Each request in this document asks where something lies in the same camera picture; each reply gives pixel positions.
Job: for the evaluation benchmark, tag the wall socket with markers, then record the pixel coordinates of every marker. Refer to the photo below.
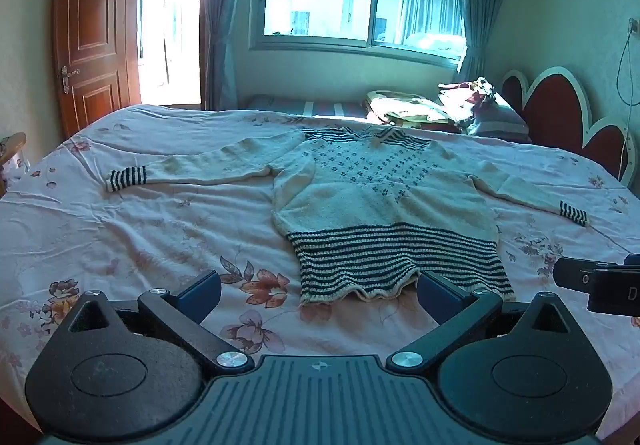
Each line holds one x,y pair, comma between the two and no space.
634,25

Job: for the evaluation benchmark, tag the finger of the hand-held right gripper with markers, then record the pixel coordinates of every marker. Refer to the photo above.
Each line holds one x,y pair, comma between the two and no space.
572,275

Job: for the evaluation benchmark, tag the red white scalloped headboard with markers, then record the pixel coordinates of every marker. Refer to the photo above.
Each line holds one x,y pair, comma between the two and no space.
560,110

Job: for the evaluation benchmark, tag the folded yellow patterned blanket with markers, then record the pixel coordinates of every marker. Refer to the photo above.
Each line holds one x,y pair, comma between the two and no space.
410,107

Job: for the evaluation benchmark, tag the white knit sweater navy stripes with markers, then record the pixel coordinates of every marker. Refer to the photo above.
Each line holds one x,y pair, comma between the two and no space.
375,205

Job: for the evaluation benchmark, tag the striped grey mattress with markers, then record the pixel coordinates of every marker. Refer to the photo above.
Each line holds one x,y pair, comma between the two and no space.
300,106

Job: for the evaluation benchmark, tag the pink floral bed sheet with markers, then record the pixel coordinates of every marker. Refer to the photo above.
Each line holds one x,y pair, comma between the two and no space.
150,235

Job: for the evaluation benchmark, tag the blue curtain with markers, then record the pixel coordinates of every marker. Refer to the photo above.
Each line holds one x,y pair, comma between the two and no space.
477,0
227,25

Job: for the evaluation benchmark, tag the crumpled dark red clothes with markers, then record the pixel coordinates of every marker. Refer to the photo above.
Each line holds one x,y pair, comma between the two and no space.
470,87

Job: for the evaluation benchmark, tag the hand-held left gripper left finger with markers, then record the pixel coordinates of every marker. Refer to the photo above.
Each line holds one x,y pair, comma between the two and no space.
202,295

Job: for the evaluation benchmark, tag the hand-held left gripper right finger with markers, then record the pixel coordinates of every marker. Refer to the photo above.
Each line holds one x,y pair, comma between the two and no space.
436,295

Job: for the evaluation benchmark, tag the brown wooden door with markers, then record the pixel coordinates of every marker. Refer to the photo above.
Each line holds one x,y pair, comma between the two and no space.
90,40

